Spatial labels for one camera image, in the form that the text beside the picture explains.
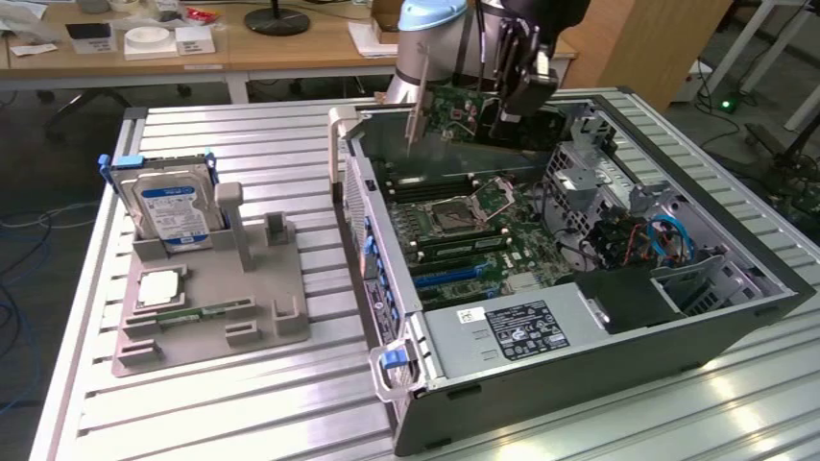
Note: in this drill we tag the hard disk in blue caddy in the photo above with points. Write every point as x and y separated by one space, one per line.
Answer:
173 211

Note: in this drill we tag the white round container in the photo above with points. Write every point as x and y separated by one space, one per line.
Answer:
149 41

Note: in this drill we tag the CPU socket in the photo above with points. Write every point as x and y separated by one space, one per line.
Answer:
454 216

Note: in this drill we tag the white paper slip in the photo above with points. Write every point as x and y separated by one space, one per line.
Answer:
32 49

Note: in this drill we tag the green lit power switch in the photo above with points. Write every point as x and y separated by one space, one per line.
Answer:
725 104

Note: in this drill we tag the black open PC case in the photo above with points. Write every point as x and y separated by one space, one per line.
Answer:
576 384

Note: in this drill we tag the grey power supply unit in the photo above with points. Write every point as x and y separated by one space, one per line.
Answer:
461 341

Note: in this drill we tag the red packet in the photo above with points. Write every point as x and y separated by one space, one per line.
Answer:
200 15

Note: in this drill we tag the white box black lid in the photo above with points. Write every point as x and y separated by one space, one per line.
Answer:
90 36

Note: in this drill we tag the metal socket cover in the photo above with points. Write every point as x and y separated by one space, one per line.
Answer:
494 197

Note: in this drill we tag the grey printed parts rack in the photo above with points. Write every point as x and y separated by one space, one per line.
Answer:
217 307

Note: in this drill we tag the green graphics card black heatsink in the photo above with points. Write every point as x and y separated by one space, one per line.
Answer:
448 105

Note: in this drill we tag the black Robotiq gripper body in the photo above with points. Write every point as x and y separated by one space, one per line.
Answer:
550 16

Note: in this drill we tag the silver CPU chip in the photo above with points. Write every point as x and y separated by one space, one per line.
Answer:
157 287

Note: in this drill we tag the black round lamp base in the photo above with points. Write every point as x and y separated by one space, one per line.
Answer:
276 21

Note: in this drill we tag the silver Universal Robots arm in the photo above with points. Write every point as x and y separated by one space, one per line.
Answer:
436 57

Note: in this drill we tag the plain white box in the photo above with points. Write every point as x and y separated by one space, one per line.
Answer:
193 41

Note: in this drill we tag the black floor stand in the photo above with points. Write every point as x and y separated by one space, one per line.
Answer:
784 153

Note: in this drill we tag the clear plastic bag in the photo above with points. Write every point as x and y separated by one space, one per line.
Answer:
25 19

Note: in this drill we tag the long wooden desk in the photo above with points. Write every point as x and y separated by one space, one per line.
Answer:
269 53

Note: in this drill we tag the white desk frame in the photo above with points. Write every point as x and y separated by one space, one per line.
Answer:
736 43

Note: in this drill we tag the wooden cabinet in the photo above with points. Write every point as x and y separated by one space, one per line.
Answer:
640 48

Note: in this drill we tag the grey cup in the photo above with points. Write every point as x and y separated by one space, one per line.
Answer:
93 6

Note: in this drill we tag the green motherboard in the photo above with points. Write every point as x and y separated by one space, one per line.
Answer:
525 249

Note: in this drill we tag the metal disk bay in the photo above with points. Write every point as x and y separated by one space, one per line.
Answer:
704 288
585 177

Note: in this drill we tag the black installed RAM stick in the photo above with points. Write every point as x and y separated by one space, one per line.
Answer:
461 247

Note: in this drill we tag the black office chair base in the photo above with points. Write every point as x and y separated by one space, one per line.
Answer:
96 96

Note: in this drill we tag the white paper sheets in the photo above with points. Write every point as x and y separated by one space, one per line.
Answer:
370 43

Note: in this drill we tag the blue expansion slot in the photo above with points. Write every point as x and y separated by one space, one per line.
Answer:
448 277

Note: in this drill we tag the green RAM stick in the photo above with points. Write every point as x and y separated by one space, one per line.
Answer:
192 314

